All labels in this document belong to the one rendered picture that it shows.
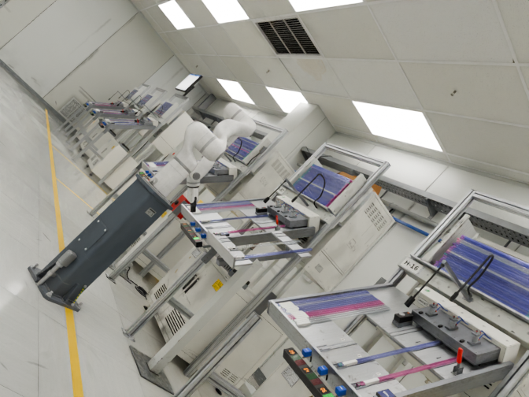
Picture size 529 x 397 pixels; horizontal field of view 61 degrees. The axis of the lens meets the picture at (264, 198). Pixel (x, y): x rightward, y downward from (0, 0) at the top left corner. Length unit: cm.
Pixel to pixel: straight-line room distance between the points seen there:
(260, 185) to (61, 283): 246
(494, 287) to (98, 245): 181
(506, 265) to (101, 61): 1004
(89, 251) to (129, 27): 928
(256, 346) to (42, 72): 899
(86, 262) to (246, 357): 136
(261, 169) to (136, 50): 744
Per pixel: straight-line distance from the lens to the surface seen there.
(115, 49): 1126
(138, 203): 230
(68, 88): 1119
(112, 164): 727
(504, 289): 217
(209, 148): 234
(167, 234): 419
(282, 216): 300
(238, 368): 323
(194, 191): 284
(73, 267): 237
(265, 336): 318
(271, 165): 437
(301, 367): 172
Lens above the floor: 80
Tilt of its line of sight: 7 degrees up
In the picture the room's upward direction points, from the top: 45 degrees clockwise
